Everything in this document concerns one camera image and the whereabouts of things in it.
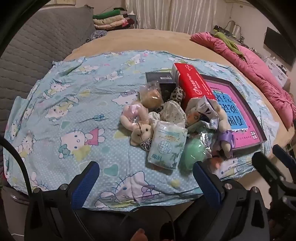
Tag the small orange toy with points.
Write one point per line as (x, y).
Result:
(193, 117)

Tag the white crinkled packet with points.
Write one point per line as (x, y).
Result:
(207, 109)

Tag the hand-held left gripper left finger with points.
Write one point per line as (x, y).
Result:
(85, 183)

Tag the dark floral cloth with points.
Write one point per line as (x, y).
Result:
(97, 36)

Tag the grey quilted headboard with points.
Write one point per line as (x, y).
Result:
(34, 46)

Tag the green ball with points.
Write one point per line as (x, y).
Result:
(192, 153)

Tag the plush bear with purple dress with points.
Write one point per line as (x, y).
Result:
(225, 139)

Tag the white green tissue pack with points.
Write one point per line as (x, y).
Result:
(165, 143)

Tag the black box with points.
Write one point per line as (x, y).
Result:
(159, 77)

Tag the pink quilt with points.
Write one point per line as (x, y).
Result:
(266, 78)

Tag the white drawer cabinet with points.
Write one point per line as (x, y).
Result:
(275, 69)

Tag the plush bear with pink dress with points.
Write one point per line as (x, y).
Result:
(141, 133)

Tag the printed blue blanket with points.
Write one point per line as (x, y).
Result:
(69, 104)

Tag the maroon cloth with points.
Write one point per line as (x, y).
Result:
(130, 22)

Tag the dark shallow tray box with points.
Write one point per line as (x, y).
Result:
(249, 146)

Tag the pink book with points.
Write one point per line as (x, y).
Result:
(231, 92)

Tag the tan bed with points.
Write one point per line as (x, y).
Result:
(150, 39)

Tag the red tissue box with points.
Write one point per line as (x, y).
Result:
(194, 81)

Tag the green garment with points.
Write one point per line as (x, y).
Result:
(227, 40)

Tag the pink folded blanket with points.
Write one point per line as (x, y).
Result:
(111, 26)

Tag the cream folded blanket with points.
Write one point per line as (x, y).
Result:
(108, 21)

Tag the green folded blanket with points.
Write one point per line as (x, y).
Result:
(106, 15)

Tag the black television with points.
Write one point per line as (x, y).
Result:
(277, 45)

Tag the leopard print cloth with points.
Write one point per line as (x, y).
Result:
(177, 95)

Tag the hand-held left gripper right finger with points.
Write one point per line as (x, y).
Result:
(208, 185)

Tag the white curtain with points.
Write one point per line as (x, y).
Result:
(173, 14)

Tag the grey dressing table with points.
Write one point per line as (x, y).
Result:
(222, 29)

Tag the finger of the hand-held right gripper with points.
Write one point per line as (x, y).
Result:
(283, 154)
(263, 164)

